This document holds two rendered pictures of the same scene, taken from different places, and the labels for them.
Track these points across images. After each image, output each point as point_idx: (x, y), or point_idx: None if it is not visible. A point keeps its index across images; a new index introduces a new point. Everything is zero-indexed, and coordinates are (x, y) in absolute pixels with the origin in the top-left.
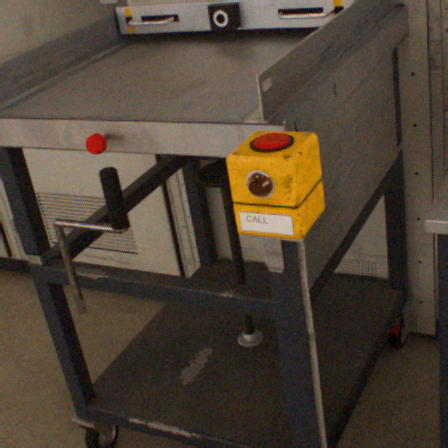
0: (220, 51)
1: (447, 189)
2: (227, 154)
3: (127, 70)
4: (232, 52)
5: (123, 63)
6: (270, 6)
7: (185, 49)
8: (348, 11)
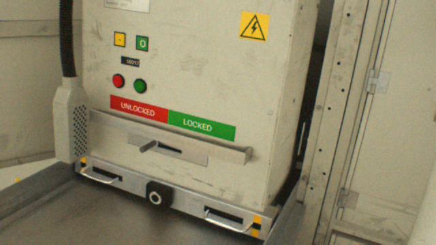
0: (148, 232)
1: None
2: None
3: (60, 237)
4: (157, 239)
5: (62, 220)
6: (199, 201)
7: (120, 214)
8: (266, 243)
